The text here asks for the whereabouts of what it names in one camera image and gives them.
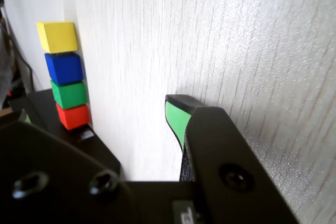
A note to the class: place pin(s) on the green wooden cube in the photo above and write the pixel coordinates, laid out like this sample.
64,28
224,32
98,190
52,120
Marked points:
69,94

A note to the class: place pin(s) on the yellow wooden cube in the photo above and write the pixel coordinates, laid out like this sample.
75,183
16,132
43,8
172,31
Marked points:
56,37

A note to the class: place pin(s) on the red wooden cube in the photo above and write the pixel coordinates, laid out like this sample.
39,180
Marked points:
73,117

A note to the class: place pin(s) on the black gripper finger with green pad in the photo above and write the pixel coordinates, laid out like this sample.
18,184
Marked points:
223,161
52,182

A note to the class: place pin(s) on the blue wooden cube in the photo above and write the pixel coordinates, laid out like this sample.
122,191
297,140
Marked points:
64,68

